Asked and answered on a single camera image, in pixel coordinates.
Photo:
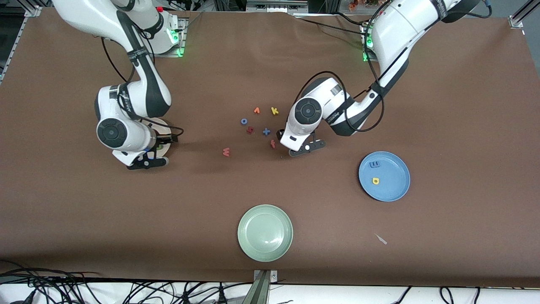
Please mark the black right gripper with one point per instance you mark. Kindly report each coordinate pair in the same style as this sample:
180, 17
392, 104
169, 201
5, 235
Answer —
165, 139

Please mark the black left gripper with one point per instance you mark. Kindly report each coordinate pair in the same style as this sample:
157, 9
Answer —
279, 134

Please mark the red foam letter w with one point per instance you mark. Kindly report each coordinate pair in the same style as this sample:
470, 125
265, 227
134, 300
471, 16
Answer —
226, 152

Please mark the blue foam letter m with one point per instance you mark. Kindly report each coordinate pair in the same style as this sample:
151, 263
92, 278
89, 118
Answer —
374, 164

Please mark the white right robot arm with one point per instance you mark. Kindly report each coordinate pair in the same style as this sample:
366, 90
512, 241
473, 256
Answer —
114, 135

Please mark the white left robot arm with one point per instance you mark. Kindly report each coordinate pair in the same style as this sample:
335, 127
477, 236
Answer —
396, 25

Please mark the beige plate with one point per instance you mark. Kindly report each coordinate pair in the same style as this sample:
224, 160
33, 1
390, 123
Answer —
162, 124

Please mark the green plate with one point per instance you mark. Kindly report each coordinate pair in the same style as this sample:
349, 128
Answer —
265, 233

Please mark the blue plate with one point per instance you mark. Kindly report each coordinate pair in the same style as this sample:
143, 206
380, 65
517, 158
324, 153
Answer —
390, 185

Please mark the small grey paper scrap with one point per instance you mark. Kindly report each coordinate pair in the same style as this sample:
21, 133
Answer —
381, 239

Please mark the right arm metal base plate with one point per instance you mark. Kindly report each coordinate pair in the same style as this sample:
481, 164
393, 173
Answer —
179, 52

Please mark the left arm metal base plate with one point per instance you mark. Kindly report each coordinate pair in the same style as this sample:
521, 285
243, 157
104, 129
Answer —
366, 59

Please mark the metal frame behind table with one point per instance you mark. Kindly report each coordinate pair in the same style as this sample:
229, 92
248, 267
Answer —
276, 6

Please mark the metal table edge bracket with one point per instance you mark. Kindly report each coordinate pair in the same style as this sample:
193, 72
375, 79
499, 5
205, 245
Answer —
262, 287

